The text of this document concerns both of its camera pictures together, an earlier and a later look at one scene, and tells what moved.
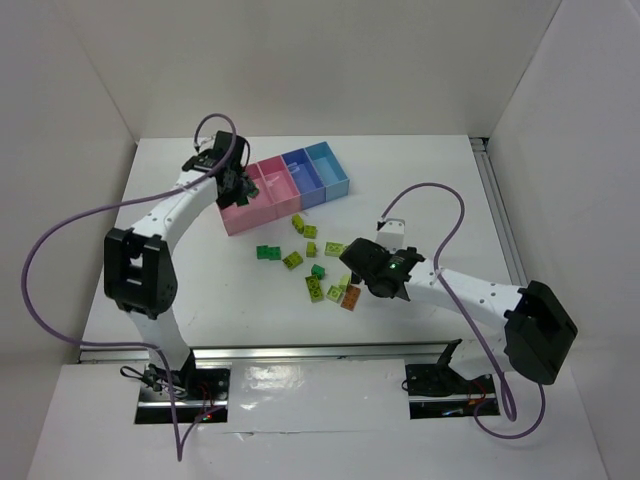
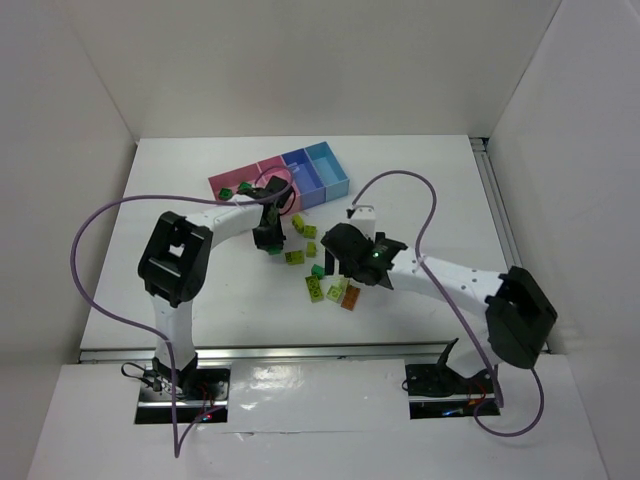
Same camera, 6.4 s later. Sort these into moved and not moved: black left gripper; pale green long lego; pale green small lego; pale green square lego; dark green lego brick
Moved: black left gripper
Not moved: pale green small lego; pale green long lego; dark green lego brick; pale green square lego
